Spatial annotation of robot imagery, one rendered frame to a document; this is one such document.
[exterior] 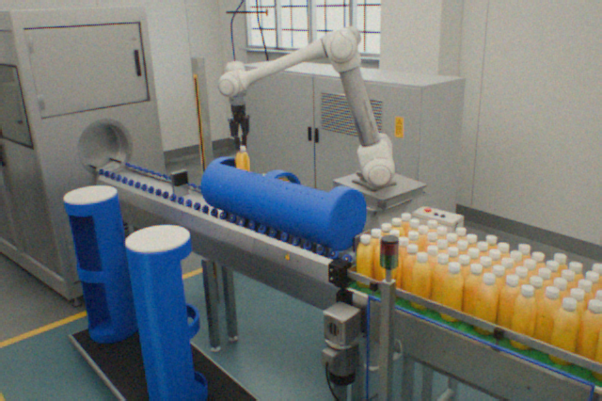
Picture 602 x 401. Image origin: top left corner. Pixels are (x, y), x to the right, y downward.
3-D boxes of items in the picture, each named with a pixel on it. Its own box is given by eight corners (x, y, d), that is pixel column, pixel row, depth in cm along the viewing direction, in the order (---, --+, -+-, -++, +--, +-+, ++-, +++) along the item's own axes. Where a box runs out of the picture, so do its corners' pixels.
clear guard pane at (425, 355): (368, 400, 225) (370, 296, 208) (568, 509, 175) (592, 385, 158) (367, 400, 225) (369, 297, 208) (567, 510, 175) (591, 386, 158)
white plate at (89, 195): (80, 184, 318) (80, 186, 319) (53, 201, 293) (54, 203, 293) (124, 185, 314) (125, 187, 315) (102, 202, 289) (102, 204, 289)
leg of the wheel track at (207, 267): (216, 345, 341) (207, 255, 319) (222, 349, 338) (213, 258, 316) (209, 350, 337) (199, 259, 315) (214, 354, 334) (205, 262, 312)
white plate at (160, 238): (141, 256, 226) (142, 259, 226) (200, 237, 242) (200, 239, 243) (116, 236, 246) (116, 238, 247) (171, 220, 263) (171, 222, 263)
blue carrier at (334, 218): (241, 202, 312) (241, 153, 303) (365, 243, 255) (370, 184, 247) (200, 213, 291) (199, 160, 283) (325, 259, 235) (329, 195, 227)
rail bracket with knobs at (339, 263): (340, 277, 233) (340, 255, 229) (355, 282, 228) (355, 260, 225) (325, 286, 226) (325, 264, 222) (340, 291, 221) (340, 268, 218)
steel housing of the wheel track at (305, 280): (136, 207, 400) (130, 162, 388) (384, 307, 261) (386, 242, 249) (101, 218, 380) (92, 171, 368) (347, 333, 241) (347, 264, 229)
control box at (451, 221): (422, 225, 256) (423, 205, 253) (462, 236, 244) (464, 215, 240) (411, 232, 250) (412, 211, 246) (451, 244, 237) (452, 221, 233)
